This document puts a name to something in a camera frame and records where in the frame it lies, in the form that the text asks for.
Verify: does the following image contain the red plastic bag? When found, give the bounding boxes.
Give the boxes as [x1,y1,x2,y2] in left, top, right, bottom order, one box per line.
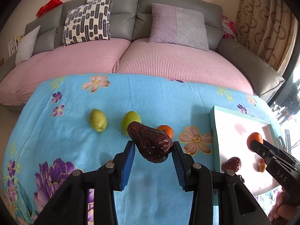
[36,0,63,18]

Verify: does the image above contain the white wire rack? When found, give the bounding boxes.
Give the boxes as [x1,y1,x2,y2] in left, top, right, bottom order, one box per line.
[5,34,25,59]

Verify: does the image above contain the black white patterned pillow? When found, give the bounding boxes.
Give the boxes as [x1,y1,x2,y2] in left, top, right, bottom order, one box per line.
[62,0,113,46]

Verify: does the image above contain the person's right hand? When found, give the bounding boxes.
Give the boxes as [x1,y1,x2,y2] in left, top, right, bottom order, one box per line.
[268,188,299,221]

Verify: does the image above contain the stemmed orange tangerine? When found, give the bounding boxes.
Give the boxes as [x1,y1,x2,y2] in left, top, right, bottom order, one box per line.
[247,132,263,152]

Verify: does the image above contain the pink sofa seat cover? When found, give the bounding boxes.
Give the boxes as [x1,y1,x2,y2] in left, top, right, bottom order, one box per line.
[1,39,254,106]

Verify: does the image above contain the left green jujube fruit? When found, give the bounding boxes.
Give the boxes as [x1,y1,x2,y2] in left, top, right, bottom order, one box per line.
[89,109,107,133]

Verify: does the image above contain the light grey pillow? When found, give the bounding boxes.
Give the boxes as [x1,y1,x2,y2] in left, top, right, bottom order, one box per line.
[15,25,41,66]

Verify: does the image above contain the right green jujube fruit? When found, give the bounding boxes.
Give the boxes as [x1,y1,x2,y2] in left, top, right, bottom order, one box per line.
[121,111,141,137]

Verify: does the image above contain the pink floral cloth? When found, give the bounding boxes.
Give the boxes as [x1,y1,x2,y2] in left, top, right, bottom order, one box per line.
[222,15,237,40]

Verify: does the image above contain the lilac grey pillow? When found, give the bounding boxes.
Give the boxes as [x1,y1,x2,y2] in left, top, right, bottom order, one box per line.
[148,3,209,51]

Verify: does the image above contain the green jujube fruit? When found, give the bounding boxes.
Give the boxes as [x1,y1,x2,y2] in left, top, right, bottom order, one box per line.
[89,109,107,133]
[121,111,141,137]

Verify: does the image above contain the brown patterned curtain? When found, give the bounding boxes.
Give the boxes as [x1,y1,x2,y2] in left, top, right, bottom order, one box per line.
[235,0,298,75]

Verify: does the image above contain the blue floral tablecloth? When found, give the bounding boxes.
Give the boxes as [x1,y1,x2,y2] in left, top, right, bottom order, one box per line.
[1,74,281,224]

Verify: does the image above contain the teal white tray box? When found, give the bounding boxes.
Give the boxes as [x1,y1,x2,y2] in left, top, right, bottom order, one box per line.
[209,106,283,197]

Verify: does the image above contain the small orange tangerine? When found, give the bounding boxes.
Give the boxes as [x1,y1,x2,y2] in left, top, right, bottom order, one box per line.
[157,125,174,139]

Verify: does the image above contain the grey leather sofa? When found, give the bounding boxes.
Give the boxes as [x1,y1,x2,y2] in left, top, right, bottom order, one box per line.
[1,0,284,106]

